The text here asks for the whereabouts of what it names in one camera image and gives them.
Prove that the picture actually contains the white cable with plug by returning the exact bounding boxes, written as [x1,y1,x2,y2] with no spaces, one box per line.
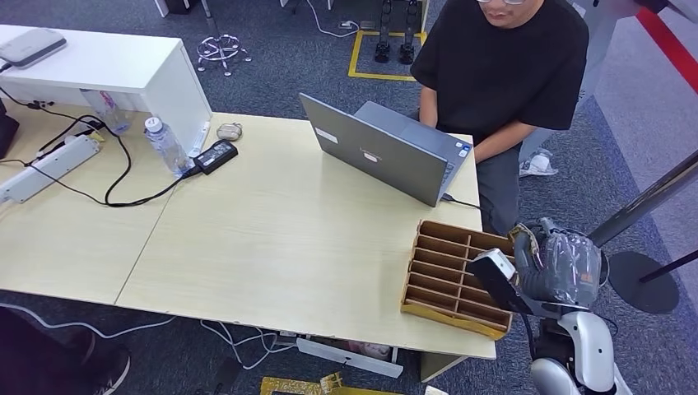
[304,0,362,40]

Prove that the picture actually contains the white power strip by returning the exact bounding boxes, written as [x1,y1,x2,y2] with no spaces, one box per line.
[0,134,103,206]

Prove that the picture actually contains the black power cable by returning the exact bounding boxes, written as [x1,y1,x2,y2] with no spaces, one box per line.
[0,86,202,209]

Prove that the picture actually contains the black laptop charging cable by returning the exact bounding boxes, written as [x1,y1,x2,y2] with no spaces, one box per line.
[440,193,482,211]

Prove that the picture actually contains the white bar under table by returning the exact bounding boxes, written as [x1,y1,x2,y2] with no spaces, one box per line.
[295,337,405,380]

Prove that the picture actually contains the white shoe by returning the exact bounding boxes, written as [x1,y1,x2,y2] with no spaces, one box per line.
[518,147,560,179]

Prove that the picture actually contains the flat grey device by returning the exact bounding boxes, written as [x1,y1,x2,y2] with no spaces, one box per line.
[0,27,68,70]

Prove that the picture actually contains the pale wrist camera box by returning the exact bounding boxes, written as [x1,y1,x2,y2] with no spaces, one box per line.
[467,247,534,317]

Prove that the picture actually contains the white desk riser shelf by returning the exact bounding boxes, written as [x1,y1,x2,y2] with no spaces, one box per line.
[0,24,214,159]

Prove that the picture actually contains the chrome stool base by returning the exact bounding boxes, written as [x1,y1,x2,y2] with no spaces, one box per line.
[195,33,254,78]

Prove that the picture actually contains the thin black stanchion pole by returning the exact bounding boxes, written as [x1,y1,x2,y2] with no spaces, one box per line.
[639,249,698,285]

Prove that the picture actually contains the person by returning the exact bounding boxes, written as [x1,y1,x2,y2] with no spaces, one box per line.
[409,0,591,238]

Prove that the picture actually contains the black robot leg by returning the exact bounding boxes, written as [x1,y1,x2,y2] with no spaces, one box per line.
[373,0,394,65]
[398,0,420,67]

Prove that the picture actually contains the black monitor edge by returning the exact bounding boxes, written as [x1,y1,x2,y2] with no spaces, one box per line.
[0,100,21,160]

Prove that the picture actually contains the long white floor cable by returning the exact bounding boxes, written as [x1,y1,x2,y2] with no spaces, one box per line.
[0,301,177,341]

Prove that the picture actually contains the small round beige case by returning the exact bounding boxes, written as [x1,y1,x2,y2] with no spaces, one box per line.
[216,122,244,142]

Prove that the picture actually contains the red barrier belt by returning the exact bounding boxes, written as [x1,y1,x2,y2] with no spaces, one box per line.
[635,5,698,95]

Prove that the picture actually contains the tangled white cables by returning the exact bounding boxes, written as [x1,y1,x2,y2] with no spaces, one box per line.
[199,319,300,372]

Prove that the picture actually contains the black laptop power adapter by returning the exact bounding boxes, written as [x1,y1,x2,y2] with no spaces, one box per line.
[193,138,240,176]

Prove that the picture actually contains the wooden slotted card tray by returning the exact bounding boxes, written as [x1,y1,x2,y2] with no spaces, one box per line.
[400,219,516,342]

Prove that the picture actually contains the chrome stanchion pole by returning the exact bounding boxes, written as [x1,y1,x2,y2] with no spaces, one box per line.
[588,154,698,249]

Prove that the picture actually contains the grey open laptop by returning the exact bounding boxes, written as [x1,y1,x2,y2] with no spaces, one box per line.
[298,92,474,209]

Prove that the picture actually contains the yellow cardboard piece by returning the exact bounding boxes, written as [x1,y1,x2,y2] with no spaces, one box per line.
[259,371,406,395]

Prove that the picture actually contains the clear water bottle white cap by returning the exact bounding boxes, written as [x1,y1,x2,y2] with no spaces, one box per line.
[143,115,193,179]

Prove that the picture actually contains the black shoe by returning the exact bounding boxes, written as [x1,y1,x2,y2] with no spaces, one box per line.
[0,306,133,395]

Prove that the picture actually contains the clear plastic bottle lying down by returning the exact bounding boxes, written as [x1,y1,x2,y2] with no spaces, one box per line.
[80,88,134,137]

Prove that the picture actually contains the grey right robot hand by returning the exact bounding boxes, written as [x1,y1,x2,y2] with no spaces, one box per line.
[510,217,604,309]

